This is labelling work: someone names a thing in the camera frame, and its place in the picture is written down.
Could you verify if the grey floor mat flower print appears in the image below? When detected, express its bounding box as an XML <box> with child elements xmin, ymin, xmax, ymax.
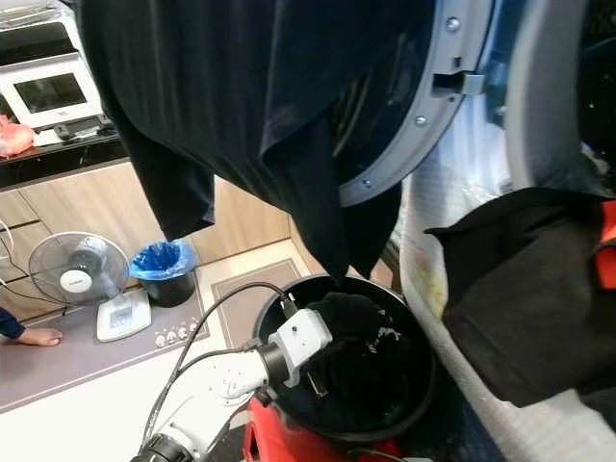
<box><xmin>0</xmin><ymin>289</ymin><xmax>213</xmax><ymax>410</ymax></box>

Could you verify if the white table fan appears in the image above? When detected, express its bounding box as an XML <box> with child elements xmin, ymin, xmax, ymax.
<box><xmin>29</xmin><ymin>232</ymin><xmax>131</xmax><ymax>309</ymax></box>

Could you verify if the black round bucket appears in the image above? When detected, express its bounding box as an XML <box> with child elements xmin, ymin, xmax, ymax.
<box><xmin>253</xmin><ymin>274</ymin><xmax>436</xmax><ymax>444</ymax></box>

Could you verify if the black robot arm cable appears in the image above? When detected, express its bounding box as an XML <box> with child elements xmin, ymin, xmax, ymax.
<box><xmin>140</xmin><ymin>281</ymin><xmax>295</xmax><ymax>453</ymax></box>

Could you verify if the bubble-wrapped white washing machine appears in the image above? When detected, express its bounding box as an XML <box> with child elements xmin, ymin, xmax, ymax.
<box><xmin>385</xmin><ymin>0</ymin><xmax>616</xmax><ymax>462</ymax></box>

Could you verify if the wooden cabinet black countertop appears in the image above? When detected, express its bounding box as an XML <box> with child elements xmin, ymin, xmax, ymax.
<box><xmin>0</xmin><ymin>130</ymin><xmax>333</xmax><ymax>299</ymax></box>

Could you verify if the grey round washer door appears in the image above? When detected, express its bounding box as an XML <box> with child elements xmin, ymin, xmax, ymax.
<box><xmin>332</xmin><ymin>0</ymin><xmax>501</xmax><ymax>208</ymax></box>

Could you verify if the white bathroom scale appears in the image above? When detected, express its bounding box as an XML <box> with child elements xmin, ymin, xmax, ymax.
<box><xmin>94</xmin><ymin>287</ymin><xmax>152</xmax><ymax>344</ymax></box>

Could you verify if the black printed garment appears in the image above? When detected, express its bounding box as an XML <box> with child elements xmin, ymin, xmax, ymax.
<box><xmin>308</xmin><ymin>292</ymin><xmax>405</xmax><ymax>381</ymax></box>

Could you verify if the black garment with orange trim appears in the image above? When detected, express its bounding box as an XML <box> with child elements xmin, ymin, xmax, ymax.
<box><xmin>425</xmin><ymin>188</ymin><xmax>616</xmax><ymax>410</ymax></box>

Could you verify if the white microwave oven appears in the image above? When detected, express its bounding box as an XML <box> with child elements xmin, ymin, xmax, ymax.
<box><xmin>0</xmin><ymin>53</ymin><xmax>105</xmax><ymax>131</ymax></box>

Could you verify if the small black countertop device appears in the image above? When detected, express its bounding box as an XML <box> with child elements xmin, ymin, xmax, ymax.
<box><xmin>55</xmin><ymin>115</ymin><xmax>116</xmax><ymax>143</ymax></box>

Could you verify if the black bin with blue bag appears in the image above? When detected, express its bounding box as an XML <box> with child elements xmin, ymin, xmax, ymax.
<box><xmin>130</xmin><ymin>240</ymin><xmax>198</xmax><ymax>309</ymax></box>

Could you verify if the red plastic stool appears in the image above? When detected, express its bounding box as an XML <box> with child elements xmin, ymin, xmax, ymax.
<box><xmin>244</xmin><ymin>395</ymin><xmax>400</xmax><ymax>462</ymax></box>

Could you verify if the red plastic bag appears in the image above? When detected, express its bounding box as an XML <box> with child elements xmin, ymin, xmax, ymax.
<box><xmin>0</xmin><ymin>114</ymin><xmax>38</xmax><ymax>160</ymax></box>

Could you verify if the large black hanging garment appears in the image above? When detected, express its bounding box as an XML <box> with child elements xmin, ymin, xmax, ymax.
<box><xmin>77</xmin><ymin>0</ymin><xmax>434</xmax><ymax>280</ymax></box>

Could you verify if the person leg with bare foot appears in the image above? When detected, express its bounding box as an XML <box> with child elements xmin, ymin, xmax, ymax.
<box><xmin>0</xmin><ymin>308</ymin><xmax>64</xmax><ymax>347</ymax></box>

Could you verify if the black silver toaster oven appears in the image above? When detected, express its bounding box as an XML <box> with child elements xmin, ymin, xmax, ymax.
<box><xmin>0</xmin><ymin>3</ymin><xmax>80</xmax><ymax>64</ymax></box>

